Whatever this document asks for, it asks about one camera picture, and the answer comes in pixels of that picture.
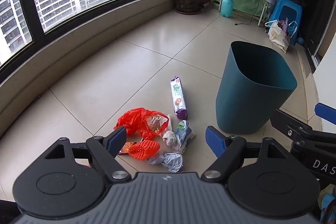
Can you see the red plastic bag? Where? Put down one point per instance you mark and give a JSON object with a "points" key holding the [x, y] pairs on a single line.
{"points": [[134, 119]]}

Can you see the clear blue plastic wrapper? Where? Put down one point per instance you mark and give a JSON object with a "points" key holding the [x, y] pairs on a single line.
{"points": [[183, 134]]}

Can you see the teal plastic waste bin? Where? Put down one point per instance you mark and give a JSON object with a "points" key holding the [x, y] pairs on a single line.
{"points": [[249, 103]]}

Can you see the orange snack wrapper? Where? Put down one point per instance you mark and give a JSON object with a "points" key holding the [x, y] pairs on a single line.
{"points": [[125, 148]]}

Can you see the white purple cookie packet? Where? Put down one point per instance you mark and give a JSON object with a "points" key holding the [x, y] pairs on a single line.
{"points": [[178, 98]]}

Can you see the white crumpled tissue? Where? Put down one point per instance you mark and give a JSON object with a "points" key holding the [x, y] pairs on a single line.
{"points": [[169, 138]]}

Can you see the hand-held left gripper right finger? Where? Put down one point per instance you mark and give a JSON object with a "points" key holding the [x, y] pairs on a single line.
{"points": [[214, 141]]}

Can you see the white tote bag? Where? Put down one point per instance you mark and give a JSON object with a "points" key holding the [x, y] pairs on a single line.
{"points": [[275, 36]]}

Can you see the small printed carton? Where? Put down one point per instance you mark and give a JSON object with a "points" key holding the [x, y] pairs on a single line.
{"points": [[155, 121]]}

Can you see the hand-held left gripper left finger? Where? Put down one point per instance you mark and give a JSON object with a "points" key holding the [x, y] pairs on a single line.
{"points": [[116, 138]]}

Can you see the light blue bag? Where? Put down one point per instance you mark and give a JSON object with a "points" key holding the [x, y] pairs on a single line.
{"points": [[292, 29]]}

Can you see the small blue ball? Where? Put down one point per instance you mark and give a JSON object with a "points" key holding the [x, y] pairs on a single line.
{"points": [[300, 41]]}

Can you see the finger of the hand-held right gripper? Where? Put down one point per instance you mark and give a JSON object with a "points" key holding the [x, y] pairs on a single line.
{"points": [[326, 110], [288, 121]]}

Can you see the blue paper towel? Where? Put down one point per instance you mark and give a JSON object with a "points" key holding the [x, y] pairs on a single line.
{"points": [[172, 161]]}

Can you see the orange foam fruit net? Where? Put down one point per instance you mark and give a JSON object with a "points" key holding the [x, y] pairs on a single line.
{"points": [[144, 149]]}

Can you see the dark sliding door frame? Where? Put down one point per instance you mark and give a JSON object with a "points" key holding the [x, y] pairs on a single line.
{"points": [[315, 16]]}

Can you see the blue plastic stool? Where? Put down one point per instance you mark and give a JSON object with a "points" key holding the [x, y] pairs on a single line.
{"points": [[286, 12]]}

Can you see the blue patterned cloth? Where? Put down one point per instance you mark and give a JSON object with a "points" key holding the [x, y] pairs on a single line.
{"points": [[326, 203]]}

